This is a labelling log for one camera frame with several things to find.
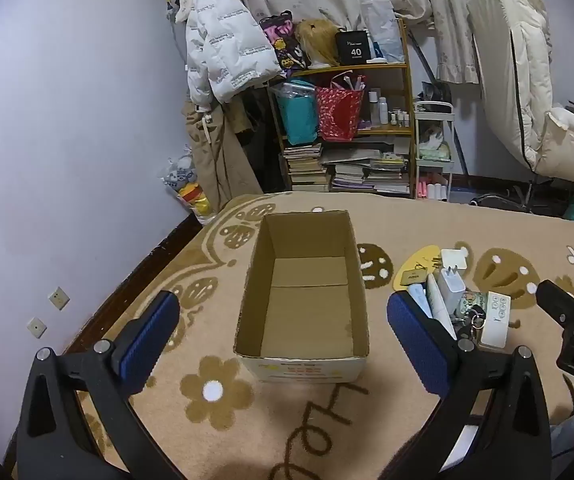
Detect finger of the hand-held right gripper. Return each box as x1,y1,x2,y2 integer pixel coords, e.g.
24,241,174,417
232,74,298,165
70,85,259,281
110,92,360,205
536,280,574,331

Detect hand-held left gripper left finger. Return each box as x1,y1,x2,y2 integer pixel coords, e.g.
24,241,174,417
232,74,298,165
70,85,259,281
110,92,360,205
14,290,183,480

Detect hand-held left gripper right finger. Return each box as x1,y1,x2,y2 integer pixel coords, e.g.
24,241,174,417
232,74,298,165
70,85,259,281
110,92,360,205
377,290,553,480

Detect yellow oval mirror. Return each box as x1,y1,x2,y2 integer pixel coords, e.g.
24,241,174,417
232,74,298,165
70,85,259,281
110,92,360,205
392,245,443,291

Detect cardboard box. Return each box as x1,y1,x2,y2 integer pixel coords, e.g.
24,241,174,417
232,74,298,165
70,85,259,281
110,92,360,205
233,210,370,385

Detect bunch of keys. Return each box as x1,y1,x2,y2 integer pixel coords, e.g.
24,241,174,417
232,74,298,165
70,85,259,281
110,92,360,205
453,306,488,342

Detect white plug charger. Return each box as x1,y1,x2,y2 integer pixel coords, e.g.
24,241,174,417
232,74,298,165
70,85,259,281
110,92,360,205
437,266,466,309

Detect small white remote control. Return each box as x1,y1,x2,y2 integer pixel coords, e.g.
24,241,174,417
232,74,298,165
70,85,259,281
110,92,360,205
476,291,512,350

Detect green cartoon earbuds case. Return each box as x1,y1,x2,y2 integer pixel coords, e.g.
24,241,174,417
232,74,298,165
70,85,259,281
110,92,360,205
454,291,488,318

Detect white square power adapter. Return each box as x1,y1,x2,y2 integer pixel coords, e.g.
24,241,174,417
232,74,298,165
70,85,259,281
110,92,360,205
440,247,472,273

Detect beige flower-patterned rug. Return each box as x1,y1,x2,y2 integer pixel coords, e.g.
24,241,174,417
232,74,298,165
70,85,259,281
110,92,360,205
12,192,574,480

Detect pile of books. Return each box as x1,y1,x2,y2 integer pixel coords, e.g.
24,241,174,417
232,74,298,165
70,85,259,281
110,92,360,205
282,142,413,196

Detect khaki trousers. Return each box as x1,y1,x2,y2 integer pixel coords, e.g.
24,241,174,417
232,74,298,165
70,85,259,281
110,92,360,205
184,100,263,211

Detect white trolley cart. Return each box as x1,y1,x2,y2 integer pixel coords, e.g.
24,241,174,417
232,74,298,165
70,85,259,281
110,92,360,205
413,100,457,203

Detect white padded recliner chair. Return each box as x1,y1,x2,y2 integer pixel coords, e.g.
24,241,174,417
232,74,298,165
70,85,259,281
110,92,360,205
467,0,574,216

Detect wooden shelf unit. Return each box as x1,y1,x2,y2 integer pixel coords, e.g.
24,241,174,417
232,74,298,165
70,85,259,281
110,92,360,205
267,17,415,198

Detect row of cosmetic bottles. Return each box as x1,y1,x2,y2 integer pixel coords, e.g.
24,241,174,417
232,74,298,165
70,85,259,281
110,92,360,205
367,89,412,128

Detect red patterned bag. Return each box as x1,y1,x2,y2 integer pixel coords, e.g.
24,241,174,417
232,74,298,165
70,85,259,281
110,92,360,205
315,74,368,142

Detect teal bag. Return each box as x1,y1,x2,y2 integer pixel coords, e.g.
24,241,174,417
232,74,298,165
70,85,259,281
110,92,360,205
273,80,320,146

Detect black box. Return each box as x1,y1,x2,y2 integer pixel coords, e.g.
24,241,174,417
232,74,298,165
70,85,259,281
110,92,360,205
335,30,372,66

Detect white puffer jacket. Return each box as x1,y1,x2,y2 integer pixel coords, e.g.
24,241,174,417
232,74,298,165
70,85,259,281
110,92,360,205
174,0,280,106

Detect clear plastic package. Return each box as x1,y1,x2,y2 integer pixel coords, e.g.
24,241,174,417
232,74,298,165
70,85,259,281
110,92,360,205
362,0,405,63

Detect blond wig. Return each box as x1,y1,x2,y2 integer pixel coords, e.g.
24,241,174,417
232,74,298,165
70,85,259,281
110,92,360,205
294,18,343,68

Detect black pink printed bag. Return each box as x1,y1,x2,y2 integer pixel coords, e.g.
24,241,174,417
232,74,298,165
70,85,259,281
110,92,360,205
259,10,313,72

